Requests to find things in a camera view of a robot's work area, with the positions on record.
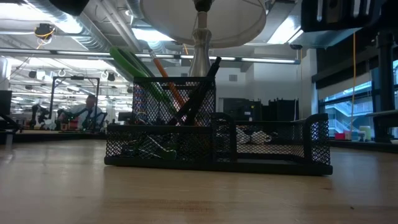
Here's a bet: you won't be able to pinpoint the small green clip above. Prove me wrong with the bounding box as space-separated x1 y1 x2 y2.
160 148 178 160

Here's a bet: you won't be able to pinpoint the pale green cup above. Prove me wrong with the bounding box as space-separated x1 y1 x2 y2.
359 125 373 142

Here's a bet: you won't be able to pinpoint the white lumpy background object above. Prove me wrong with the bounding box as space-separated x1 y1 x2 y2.
235 129 276 146

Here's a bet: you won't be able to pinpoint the yellow ceiling cable coil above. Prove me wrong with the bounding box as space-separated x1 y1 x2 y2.
33 22 57 50

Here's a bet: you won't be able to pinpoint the person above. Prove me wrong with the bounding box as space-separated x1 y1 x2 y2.
60 94 105 131

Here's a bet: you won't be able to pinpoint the orange pencil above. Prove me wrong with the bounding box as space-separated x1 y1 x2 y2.
148 49 187 108

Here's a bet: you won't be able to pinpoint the black background cabinets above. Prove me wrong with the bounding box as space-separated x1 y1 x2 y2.
218 97 300 123

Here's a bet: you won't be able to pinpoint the black mesh desk organizer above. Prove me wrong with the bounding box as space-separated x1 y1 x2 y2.
104 76 333 177

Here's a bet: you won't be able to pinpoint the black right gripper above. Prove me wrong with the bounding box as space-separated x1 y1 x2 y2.
300 0 379 33

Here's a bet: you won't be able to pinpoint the dark background monitor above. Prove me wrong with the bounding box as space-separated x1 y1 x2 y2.
0 90 12 116

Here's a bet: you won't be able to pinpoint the black binder clip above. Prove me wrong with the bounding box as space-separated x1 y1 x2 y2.
136 133 170 158

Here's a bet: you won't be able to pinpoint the yellow hanging cable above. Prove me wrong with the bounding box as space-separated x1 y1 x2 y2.
351 30 357 127

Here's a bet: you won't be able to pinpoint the green handled scissors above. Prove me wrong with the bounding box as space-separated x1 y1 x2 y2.
108 45 178 116

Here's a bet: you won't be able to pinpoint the white lamp shade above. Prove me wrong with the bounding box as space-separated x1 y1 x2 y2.
139 0 267 78

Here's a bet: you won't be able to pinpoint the silver ceiling air duct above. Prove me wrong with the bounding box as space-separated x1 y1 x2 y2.
23 0 137 82

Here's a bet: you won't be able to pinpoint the black background gantry frame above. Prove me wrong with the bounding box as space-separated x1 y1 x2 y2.
49 75 101 125

